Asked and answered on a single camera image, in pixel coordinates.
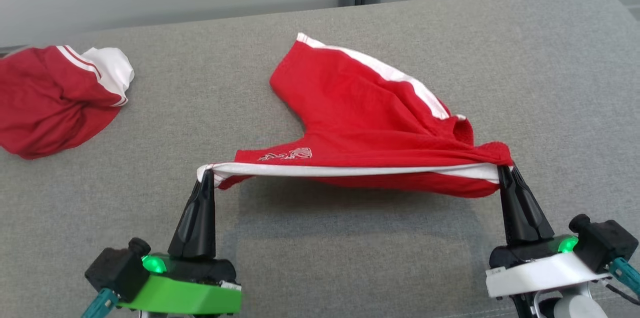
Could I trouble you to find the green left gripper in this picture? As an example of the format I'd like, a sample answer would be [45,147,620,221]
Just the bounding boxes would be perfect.
[119,170,244,315]

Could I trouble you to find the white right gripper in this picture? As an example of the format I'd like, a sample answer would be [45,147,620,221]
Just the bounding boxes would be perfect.
[484,163,614,299]

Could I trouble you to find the red shorts white stripes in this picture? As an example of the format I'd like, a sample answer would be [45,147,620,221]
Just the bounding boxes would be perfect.
[196,33,515,199]

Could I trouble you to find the red t-shirt white sleeves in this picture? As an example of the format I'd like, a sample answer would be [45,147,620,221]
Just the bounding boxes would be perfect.
[0,45,136,160]

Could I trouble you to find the right camera cable teal plug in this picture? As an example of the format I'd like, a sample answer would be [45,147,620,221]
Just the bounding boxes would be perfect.
[607,256,640,298]

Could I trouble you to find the camera cable teal plug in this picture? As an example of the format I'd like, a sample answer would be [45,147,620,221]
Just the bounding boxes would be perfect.
[607,256,640,298]
[81,287,120,318]

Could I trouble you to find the left camera cable teal plug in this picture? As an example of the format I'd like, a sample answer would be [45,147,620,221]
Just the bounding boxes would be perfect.
[81,287,120,318]

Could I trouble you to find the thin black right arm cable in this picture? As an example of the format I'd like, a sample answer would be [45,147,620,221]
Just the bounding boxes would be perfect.
[600,282,640,307]

